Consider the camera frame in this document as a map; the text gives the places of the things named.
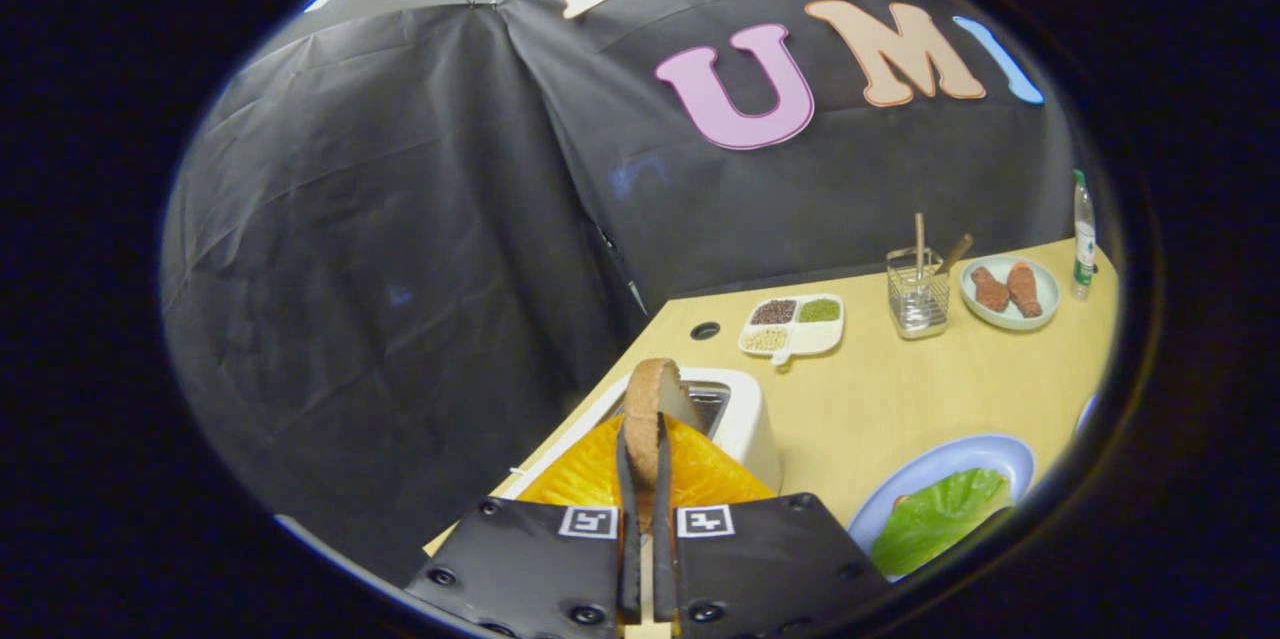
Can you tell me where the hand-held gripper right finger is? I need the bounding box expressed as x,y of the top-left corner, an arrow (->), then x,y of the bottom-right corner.
653,412 -> 893,639

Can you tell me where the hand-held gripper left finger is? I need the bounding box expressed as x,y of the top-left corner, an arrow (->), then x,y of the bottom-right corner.
405,414 -> 643,639

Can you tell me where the brown bread slice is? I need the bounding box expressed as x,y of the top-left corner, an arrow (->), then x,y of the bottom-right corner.
623,358 -> 706,530

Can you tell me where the green lettuce leaf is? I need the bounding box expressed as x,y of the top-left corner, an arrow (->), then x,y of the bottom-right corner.
870,467 -> 1013,578

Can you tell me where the white toaster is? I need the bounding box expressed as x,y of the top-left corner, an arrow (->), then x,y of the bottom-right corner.
497,367 -> 783,502

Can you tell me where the white divided dish with beans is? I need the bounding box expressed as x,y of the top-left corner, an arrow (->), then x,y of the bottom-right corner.
738,294 -> 846,367

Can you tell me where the blue plate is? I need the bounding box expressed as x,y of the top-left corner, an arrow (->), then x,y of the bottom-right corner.
848,434 -> 1037,582

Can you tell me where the pale green plate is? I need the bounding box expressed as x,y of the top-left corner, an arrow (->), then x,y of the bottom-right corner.
959,255 -> 1061,332

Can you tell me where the black backdrop cloth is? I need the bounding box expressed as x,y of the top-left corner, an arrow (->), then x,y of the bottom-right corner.
160,0 -> 1091,590

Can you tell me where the clear water bottle green cap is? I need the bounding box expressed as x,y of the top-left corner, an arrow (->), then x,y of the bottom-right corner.
1070,169 -> 1098,302

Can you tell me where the metal wire utensil holder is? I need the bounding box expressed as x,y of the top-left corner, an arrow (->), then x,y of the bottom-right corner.
886,247 -> 951,340

